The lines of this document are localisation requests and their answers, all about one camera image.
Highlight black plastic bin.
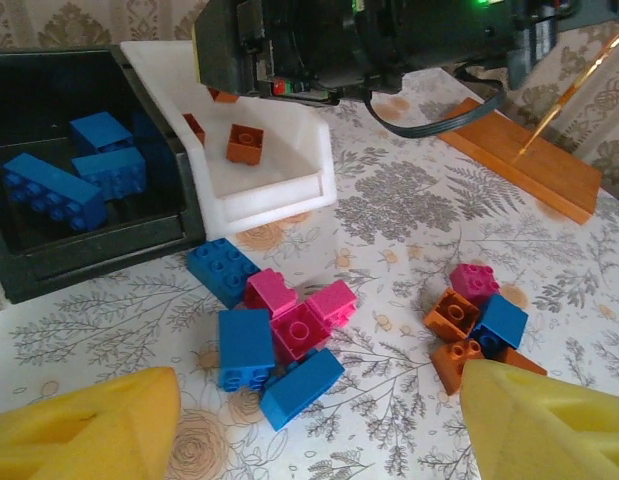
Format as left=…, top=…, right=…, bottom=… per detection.
left=0, top=47, right=210, bottom=306

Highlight pink lego brick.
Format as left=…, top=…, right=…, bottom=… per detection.
left=269, top=302, right=330, bottom=365
left=447, top=262, right=501, bottom=307
left=243, top=267, right=299, bottom=319
left=304, top=278, right=359, bottom=331

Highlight floral patterned tablecloth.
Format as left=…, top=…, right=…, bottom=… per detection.
left=0, top=19, right=619, bottom=480

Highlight copper wire stand wooden base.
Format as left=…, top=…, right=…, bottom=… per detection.
left=436, top=24, right=619, bottom=226

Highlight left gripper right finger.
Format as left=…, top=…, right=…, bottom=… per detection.
left=461, top=357, right=619, bottom=480

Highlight blue lego brick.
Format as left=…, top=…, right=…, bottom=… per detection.
left=469, top=293, right=530, bottom=359
left=68, top=110, right=136, bottom=156
left=1, top=152, right=109, bottom=234
left=186, top=237, right=263, bottom=310
left=217, top=308, right=276, bottom=393
left=70, top=145, right=149, bottom=202
left=258, top=347, right=346, bottom=432

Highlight orange lego brick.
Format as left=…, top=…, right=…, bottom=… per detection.
left=496, top=346, right=549, bottom=377
left=181, top=113, right=207, bottom=146
left=224, top=123, right=265, bottom=166
left=207, top=85, right=240, bottom=105
left=422, top=287, right=482, bottom=344
left=428, top=338, right=490, bottom=397

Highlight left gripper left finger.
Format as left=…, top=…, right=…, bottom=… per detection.
left=0, top=367, right=183, bottom=480

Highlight white plastic bin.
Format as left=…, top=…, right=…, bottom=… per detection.
left=119, top=40, right=339, bottom=236

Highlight dark flat gripper cable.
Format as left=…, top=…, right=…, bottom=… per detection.
left=363, top=69, right=506, bottom=140

